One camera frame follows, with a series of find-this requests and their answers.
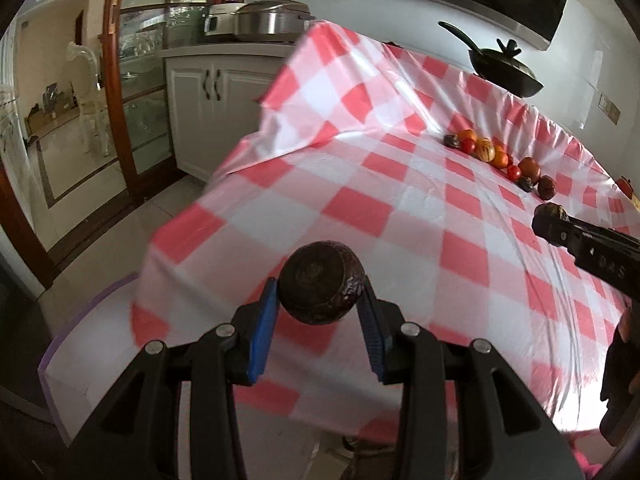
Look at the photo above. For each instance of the orange tangerine far left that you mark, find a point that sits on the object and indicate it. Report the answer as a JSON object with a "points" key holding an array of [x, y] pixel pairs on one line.
{"points": [[467, 134]]}

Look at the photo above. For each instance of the wall power socket right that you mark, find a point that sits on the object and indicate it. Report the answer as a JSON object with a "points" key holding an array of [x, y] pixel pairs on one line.
{"points": [[609, 108]]}

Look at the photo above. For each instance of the white rice cooker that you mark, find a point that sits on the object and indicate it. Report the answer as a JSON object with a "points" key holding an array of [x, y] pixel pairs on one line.
{"points": [[219, 22]]}

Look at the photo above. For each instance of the dark red passion fruit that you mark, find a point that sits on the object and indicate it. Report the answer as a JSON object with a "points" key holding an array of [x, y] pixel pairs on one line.
{"points": [[546, 188]]}

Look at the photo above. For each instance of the large reddish brown fruit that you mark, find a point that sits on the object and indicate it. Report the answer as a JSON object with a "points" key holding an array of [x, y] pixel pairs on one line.
{"points": [[530, 169]]}

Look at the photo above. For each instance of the small dark striped fruit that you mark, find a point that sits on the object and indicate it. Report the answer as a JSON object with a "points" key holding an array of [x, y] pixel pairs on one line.
{"points": [[451, 140]]}

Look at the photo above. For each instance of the red tomato front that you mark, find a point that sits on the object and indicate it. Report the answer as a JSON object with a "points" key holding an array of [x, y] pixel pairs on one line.
{"points": [[513, 173]]}

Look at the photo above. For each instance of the red tomato left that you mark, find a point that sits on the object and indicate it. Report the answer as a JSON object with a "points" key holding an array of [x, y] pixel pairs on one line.
{"points": [[468, 146]]}

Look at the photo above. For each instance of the black wok pan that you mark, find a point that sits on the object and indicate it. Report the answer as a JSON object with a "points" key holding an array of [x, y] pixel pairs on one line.
{"points": [[500, 67]]}

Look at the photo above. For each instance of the yellow striped melon back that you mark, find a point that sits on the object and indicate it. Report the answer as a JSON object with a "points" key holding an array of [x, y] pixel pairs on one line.
{"points": [[484, 141]]}

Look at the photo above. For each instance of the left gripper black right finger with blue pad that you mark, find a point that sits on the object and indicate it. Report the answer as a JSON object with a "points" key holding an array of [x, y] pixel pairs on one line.
{"points": [[503, 432]]}

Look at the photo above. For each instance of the red white checkered tablecloth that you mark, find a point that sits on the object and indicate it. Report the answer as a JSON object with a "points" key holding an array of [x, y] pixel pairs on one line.
{"points": [[350, 149]]}

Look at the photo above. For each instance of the dark brown passion fruit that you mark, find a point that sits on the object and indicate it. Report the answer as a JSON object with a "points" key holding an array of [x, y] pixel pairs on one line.
{"points": [[320, 282]]}

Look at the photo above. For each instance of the wooden glass door frame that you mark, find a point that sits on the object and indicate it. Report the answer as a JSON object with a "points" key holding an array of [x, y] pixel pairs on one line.
{"points": [[136, 34]]}

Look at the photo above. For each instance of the small dark purple fruit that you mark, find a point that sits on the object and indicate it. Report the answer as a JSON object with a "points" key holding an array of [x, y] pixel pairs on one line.
{"points": [[526, 184]]}

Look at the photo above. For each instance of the orange tangerine front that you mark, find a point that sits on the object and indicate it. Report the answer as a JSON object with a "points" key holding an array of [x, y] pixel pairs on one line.
{"points": [[501, 160]]}

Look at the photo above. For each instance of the yellow striped melon front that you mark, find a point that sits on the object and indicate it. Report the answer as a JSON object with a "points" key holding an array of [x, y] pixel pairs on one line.
{"points": [[485, 153]]}

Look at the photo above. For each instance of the yellow striped melon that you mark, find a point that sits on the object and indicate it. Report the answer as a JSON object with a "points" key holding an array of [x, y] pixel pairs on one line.
{"points": [[485, 153], [484, 141]]}

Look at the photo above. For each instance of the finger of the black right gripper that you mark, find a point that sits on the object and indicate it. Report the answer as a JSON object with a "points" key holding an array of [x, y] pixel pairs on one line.
{"points": [[602, 252]]}

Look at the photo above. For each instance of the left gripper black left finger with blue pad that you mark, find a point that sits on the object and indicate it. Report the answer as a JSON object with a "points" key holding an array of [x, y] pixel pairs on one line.
{"points": [[133, 432]]}

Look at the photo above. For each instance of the white kitchen cabinet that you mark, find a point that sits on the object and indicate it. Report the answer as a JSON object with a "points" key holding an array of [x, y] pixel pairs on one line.
{"points": [[213, 95]]}

